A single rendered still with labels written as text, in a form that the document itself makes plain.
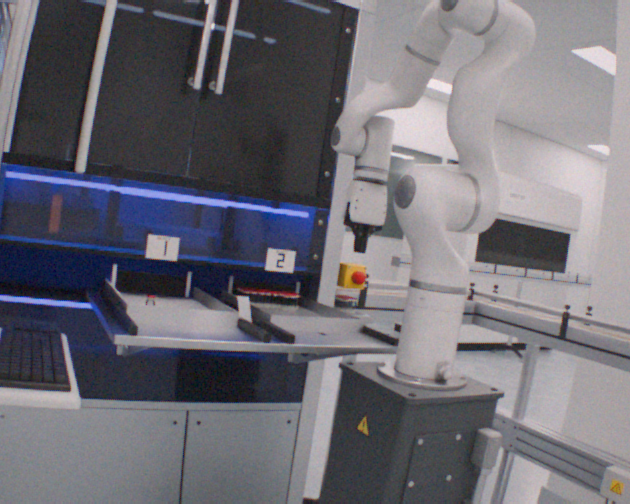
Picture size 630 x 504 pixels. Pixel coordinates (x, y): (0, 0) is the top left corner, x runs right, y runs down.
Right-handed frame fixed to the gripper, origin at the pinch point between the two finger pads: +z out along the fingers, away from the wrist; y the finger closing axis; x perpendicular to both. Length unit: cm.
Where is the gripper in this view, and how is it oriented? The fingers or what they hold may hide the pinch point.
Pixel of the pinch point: (360, 244)
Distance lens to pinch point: 146.2
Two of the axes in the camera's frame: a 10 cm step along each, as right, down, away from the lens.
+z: -1.5, 9.9, 0.5
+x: 4.7, 1.2, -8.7
